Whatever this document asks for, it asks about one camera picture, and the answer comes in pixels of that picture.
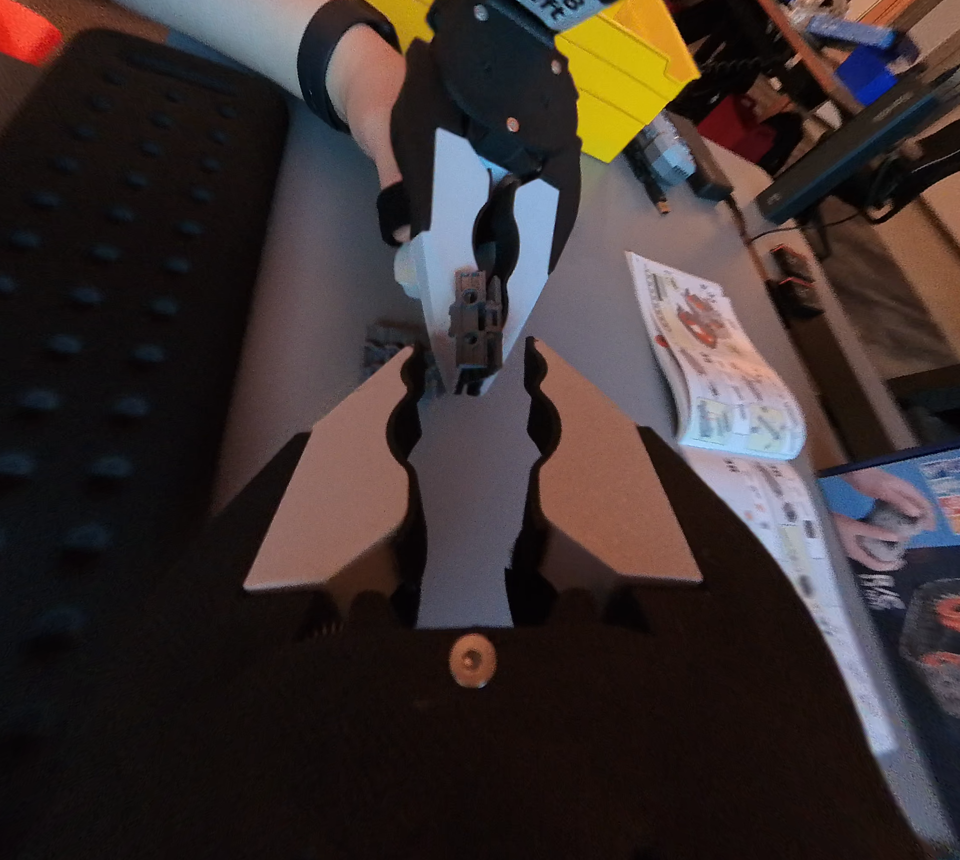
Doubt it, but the grey desk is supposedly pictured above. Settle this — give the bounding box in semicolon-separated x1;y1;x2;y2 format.
210;91;954;860

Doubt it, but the black power cable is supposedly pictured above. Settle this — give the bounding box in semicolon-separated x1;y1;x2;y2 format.
723;193;785;291

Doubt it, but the black red small device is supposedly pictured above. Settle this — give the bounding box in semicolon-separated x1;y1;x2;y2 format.
765;244;826;321

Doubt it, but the open instruction booklet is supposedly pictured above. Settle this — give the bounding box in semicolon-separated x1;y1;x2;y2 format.
626;251;901;756

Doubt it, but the red plastic crate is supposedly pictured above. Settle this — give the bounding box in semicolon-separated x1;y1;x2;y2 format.
697;94;777;164

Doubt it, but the workshop shelf with bins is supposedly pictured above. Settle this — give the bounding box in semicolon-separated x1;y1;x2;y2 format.
712;0;931;119

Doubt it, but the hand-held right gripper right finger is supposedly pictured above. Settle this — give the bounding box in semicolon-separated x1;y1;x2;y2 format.
510;337;705;625

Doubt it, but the person's left hand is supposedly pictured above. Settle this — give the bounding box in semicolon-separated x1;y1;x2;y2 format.
330;24;415;246

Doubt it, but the blue toy box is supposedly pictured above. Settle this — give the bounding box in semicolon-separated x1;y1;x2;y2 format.
817;448;960;809

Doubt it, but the dark flat board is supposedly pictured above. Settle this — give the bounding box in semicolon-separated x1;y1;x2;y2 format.
753;69;960;225

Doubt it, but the black power adapter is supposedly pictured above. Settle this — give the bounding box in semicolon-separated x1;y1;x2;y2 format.
686;148;736;201

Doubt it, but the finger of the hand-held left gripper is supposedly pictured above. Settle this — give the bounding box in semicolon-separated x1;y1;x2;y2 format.
411;127;496;396
476;176;562;396

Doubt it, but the yellow plastic bin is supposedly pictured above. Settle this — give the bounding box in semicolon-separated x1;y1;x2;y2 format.
333;0;702;164

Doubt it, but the grey electronic hub block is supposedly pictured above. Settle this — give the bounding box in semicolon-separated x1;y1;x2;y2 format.
626;118;699;195

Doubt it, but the black toy track chain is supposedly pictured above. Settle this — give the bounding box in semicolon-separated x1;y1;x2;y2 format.
362;270;505;400

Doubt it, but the black perforated panel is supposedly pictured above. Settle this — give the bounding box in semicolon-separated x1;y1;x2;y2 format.
0;28;294;726

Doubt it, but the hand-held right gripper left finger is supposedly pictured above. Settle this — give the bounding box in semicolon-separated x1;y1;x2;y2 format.
242;344;429;625

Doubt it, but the orange object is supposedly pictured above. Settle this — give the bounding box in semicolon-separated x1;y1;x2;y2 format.
0;0;63;66

